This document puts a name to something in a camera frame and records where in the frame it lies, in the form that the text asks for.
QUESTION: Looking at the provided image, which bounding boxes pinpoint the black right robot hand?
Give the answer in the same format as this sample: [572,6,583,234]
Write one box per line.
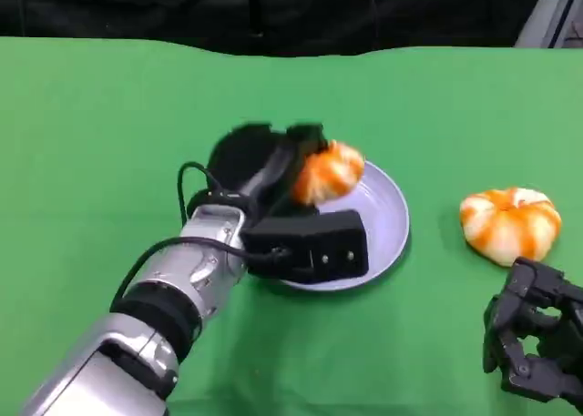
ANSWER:
[481,256,583,409]

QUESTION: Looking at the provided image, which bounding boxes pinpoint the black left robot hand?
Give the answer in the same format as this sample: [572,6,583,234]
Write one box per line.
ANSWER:
[207,122,330,218]

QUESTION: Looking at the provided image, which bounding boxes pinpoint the orange and white toy bread roll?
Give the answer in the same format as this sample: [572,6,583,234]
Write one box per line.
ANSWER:
[290,138,366,207]
[458,187,563,269]

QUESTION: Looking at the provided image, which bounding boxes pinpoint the green table cloth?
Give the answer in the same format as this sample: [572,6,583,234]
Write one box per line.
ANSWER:
[0,36,583,416]

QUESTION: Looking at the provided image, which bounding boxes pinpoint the black backdrop curtain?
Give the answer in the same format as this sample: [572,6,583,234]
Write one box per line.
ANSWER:
[0,0,547,58]

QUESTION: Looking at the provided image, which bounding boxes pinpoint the lilac plate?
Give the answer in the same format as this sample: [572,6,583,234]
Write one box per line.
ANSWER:
[254,159,411,293]

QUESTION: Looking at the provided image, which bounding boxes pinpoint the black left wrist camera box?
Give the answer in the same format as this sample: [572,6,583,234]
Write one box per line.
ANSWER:
[240,209,370,284]

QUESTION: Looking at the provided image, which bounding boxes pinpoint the grey metal frame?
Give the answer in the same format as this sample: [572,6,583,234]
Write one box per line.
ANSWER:
[514,0,583,51]

